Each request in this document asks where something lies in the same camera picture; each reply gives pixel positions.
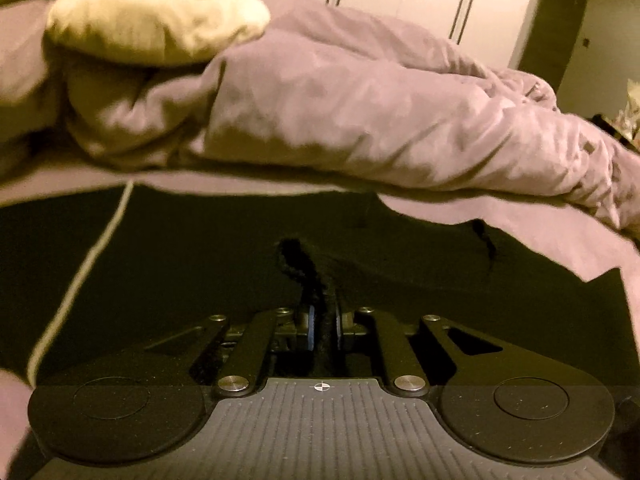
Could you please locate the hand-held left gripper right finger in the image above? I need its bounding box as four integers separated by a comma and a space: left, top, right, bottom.
336, 304, 505, 397

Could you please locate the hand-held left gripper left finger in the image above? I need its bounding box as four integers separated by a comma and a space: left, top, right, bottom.
144, 304, 318, 397

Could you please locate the black garment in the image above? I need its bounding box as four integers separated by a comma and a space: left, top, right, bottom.
0, 184, 640, 392

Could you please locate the purple duvet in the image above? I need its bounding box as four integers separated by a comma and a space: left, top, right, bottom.
0, 0, 640, 233

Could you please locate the purple bed sheet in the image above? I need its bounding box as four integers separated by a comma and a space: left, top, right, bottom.
0, 157, 640, 480

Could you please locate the dark side table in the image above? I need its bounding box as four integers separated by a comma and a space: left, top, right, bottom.
591, 114, 640, 153

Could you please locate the cream plush toy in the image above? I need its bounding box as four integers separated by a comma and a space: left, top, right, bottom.
42, 0, 272, 67

